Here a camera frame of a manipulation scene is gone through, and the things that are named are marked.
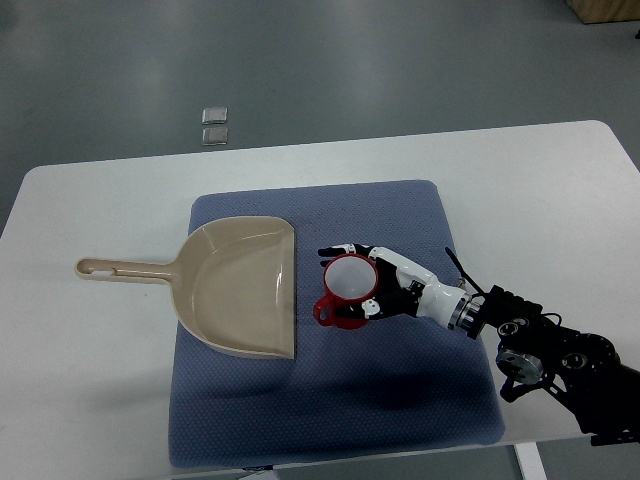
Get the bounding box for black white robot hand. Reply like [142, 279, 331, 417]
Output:
[314, 243, 470, 330]

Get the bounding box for red cup white inside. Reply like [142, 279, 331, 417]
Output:
[313, 253, 379, 330]

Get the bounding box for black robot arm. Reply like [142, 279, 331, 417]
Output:
[445, 248, 639, 446]

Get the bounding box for beige plastic dustpan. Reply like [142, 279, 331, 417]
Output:
[75, 216, 296, 359]

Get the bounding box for blue fabric mat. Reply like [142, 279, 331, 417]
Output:
[168, 180, 505, 468]

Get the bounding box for white table leg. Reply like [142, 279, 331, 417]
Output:
[514, 442, 547, 480]

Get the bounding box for lower metal floor plate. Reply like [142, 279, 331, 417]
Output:
[201, 127, 229, 146]

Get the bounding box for metal floor plate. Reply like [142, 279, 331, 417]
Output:
[201, 107, 228, 125]
[201, 127, 229, 146]

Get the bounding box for upper metal floor plate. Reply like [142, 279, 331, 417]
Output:
[201, 107, 228, 125]

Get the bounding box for wooden box corner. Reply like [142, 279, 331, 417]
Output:
[566, 0, 639, 25]

